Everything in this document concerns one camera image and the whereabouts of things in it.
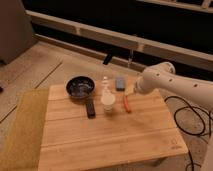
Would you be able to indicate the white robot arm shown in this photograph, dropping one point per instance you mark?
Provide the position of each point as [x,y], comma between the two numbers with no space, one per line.
[163,76]

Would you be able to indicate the white wooden rail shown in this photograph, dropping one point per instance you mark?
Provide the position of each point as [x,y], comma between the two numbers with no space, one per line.
[154,48]

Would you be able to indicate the yellow-green floor mat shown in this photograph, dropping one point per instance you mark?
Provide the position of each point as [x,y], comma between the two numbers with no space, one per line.
[21,150]

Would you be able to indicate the white ceramic cup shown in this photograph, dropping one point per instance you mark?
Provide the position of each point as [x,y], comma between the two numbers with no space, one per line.
[108,101]

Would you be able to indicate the wooden low table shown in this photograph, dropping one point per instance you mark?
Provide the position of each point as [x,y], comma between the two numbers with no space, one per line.
[73,142]

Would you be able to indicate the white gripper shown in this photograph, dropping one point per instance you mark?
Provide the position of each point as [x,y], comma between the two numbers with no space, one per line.
[141,86]

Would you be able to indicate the grey cabinet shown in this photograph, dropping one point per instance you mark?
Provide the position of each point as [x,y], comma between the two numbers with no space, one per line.
[16,32]

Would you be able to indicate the blue sponge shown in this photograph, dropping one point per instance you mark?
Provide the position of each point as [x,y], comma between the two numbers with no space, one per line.
[120,84]

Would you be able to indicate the black frying pan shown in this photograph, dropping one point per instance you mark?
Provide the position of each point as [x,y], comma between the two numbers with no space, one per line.
[81,88]

